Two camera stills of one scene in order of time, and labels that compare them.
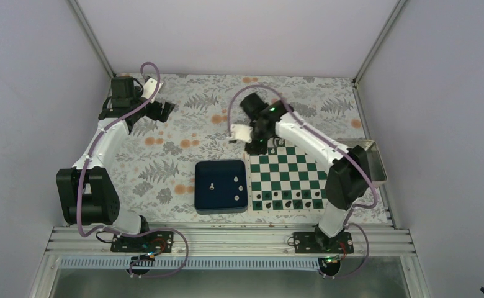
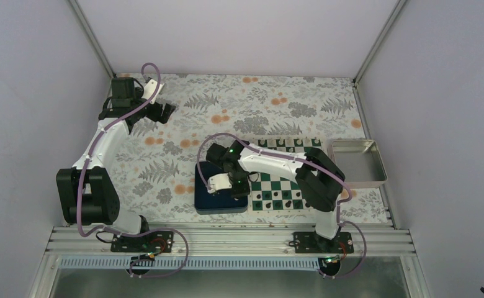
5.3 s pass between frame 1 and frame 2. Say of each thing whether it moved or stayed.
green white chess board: stayed
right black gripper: moved
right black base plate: stayed
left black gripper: stayed
